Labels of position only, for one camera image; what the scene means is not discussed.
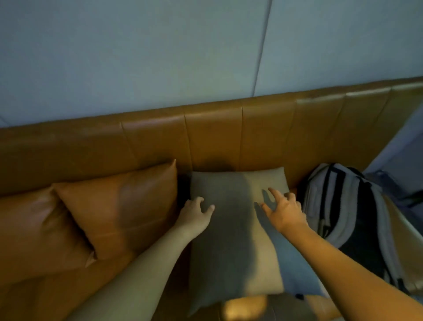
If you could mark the person's left forearm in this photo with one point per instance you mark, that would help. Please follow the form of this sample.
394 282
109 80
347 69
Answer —
138 274

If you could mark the person's right hand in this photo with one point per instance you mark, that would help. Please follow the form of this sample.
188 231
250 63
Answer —
287 215

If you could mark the person's left hand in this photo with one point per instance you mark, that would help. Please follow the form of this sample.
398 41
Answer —
195 218

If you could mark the person's right forearm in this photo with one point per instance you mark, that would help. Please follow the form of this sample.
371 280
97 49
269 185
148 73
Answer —
347 274

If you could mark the grey fabric cushion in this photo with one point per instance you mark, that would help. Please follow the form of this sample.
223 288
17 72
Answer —
228 238

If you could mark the person's right thumb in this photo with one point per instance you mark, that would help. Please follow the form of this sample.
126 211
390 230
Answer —
267 211

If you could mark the grey and black backpack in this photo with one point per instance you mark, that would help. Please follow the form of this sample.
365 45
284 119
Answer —
347 205

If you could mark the brown leather cushion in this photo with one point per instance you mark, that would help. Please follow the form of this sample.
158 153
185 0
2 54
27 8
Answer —
125 208

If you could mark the brown leather sofa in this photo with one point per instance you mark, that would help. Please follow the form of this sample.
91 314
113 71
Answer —
99 148

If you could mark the person's left thumb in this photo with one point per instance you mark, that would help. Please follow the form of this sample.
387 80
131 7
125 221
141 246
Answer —
208 211

